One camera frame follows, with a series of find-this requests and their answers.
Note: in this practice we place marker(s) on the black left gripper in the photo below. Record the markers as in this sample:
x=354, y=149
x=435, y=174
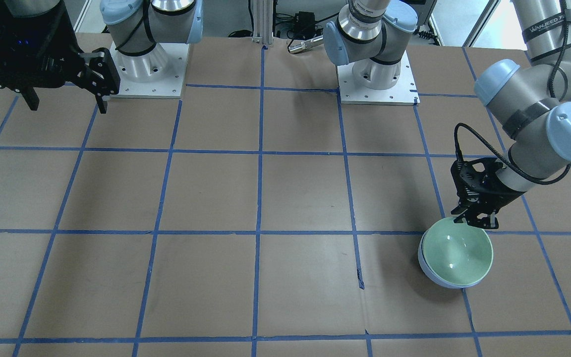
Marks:
x=497, y=191

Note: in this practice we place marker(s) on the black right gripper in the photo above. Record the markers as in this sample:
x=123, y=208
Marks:
x=63, y=35

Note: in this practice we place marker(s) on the green bowl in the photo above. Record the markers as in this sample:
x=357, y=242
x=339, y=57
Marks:
x=457, y=253

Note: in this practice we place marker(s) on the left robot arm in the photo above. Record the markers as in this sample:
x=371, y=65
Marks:
x=533, y=104

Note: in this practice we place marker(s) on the blue bowl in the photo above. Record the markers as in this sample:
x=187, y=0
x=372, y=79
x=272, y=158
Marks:
x=444, y=277

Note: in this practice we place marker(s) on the silver cylindrical connector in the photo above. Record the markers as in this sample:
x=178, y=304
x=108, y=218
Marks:
x=306, y=45

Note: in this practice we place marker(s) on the black power adapter box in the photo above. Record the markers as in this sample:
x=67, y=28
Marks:
x=303, y=22

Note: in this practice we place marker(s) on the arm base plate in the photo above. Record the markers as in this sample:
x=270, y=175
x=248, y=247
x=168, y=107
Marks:
x=160, y=74
x=365, y=89

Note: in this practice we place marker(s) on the aluminium frame post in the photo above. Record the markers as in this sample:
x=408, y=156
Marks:
x=262, y=18

